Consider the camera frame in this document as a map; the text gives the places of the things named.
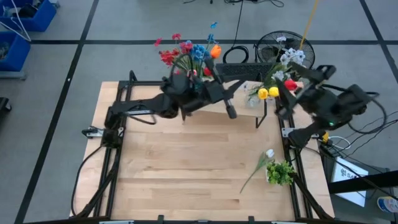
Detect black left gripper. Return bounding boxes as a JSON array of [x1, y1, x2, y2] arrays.
[[186, 79, 249, 120]]

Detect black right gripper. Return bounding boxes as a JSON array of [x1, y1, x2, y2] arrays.
[[275, 62, 340, 120]]

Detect clear glass vase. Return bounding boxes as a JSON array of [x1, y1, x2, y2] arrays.
[[247, 92, 262, 108]]

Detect white flower bunch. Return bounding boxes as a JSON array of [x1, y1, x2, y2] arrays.
[[248, 35, 307, 94]]

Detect orange tulip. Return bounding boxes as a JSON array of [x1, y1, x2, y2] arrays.
[[205, 44, 223, 78]]

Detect blue flower bunch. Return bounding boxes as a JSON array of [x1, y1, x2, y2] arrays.
[[186, 21, 218, 63]]

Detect red blossom spray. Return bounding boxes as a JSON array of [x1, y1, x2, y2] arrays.
[[154, 32, 195, 75]]

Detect wooden shelf black legs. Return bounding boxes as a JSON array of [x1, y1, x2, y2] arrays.
[[180, 80, 304, 129]]

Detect black rectangular box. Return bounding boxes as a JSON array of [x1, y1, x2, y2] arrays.
[[215, 62, 275, 82]]

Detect black floor fan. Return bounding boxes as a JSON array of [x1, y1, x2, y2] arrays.
[[254, 30, 316, 71]]

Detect white tulip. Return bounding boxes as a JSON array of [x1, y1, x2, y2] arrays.
[[239, 148, 275, 194]]

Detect green plant white pot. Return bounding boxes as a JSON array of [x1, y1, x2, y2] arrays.
[[266, 159, 296, 187]]

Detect white printed sign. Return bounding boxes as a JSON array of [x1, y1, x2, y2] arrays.
[[330, 156, 369, 208]]

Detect round printed canister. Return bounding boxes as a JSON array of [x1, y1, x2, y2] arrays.
[[376, 195, 398, 214]]

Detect blue storage bin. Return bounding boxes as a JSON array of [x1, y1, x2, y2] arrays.
[[0, 30, 31, 73], [0, 0, 58, 32]]

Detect black chair foot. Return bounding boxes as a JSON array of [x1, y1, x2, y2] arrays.
[[0, 96, 12, 113]]

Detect black coiled floor cable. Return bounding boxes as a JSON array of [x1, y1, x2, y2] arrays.
[[222, 45, 250, 65]]

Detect white cable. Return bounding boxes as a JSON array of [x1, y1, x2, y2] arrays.
[[328, 135, 352, 151]]

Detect yellow hanging cord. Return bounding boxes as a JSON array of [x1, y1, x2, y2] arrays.
[[298, 0, 320, 52]]

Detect long black floor cable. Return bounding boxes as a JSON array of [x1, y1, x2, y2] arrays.
[[233, 0, 244, 47]]

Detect black floor cable bundle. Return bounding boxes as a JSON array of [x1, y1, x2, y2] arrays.
[[340, 111, 398, 159]]

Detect black metal rig frame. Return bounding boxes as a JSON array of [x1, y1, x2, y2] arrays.
[[70, 70, 335, 224]]

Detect black base cable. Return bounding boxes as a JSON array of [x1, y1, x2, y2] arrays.
[[70, 144, 106, 217]]

